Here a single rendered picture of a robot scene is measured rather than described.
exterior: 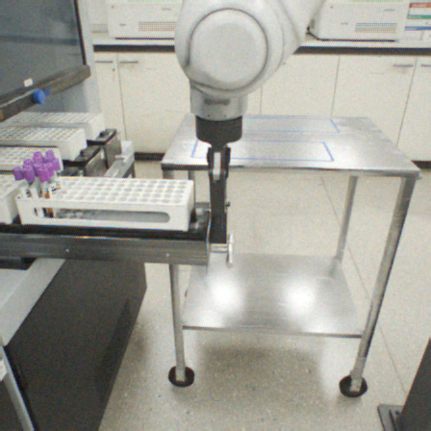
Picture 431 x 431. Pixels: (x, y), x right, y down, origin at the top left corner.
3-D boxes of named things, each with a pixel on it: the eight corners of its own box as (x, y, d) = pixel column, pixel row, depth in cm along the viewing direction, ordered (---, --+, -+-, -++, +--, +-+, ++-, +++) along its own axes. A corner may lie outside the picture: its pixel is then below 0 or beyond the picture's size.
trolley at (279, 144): (167, 389, 134) (147, 162, 93) (186, 298, 174) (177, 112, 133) (368, 401, 130) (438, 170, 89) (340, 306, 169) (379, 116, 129)
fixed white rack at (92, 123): (-7, 142, 111) (-13, 120, 108) (12, 132, 120) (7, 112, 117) (95, 144, 109) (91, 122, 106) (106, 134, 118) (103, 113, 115)
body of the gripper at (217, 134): (198, 107, 66) (199, 159, 70) (191, 121, 58) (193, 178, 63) (242, 108, 65) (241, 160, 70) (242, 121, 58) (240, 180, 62)
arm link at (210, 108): (184, 82, 55) (186, 123, 58) (249, 83, 55) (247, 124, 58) (192, 71, 63) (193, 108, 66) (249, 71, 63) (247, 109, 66)
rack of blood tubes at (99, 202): (21, 230, 70) (12, 199, 67) (46, 204, 78) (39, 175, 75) (188, 237, 68) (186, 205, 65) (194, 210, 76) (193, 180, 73)
